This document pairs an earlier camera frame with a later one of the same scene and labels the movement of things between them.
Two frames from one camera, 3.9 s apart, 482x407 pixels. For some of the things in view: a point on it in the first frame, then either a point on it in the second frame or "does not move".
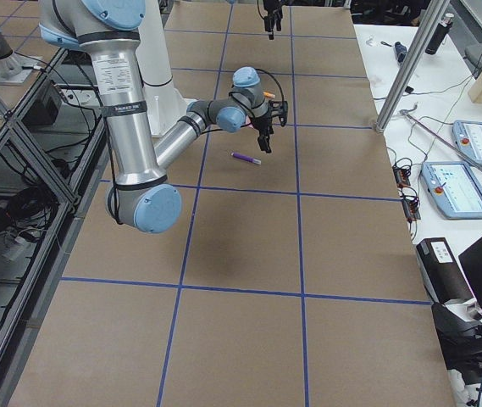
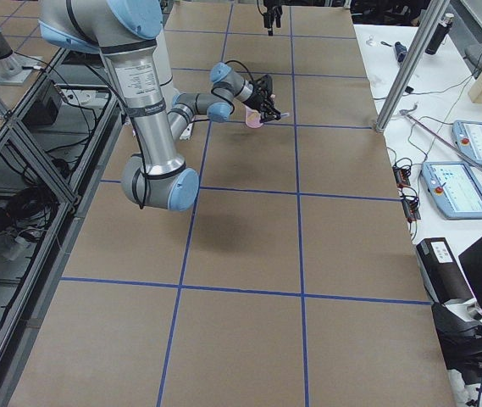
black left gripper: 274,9 does not move
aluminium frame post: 434,12 does not move
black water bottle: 440,31 does not move
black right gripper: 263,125 to 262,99
